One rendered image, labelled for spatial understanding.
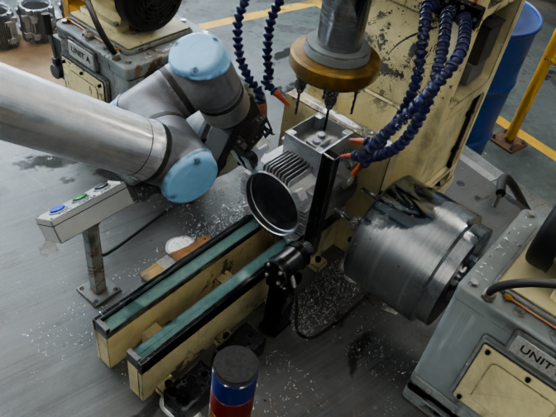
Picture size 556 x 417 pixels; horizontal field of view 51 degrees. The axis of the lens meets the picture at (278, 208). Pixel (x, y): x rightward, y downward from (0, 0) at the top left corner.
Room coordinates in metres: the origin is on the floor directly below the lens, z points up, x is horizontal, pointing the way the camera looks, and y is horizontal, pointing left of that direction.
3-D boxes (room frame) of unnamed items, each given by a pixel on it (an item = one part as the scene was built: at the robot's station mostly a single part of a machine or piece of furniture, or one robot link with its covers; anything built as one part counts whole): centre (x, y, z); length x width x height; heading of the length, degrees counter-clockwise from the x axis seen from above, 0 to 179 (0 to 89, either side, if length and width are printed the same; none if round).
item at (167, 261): (0.93, 0.22, 0.80); 0.21 x 0.05 x 0.01; 146
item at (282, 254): (0.91, -0.17, 0.92); 0.45 x 0.13 x 0.24; 145
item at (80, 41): (1.36, 0.45, 0.99); 0.35 x 0.31 x 0.37; 55
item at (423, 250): (0.84, -0.31, 1.04); 0.41 x 0.25 x 0.25; 55
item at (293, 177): (1.03, -0.04, 1.02); 0.20 x 0.19 x 0.19; 145
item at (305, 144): (1.06, -0.06, 1.11); 0.12 x 0.11 x 0.07; 145
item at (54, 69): (1.36, 0.62, 1.07); 0.08 x 0.07 x 0.20; 145
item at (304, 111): (1.15, -0.13, 0.97); 0.30 x 0.11 x 0.34; 55
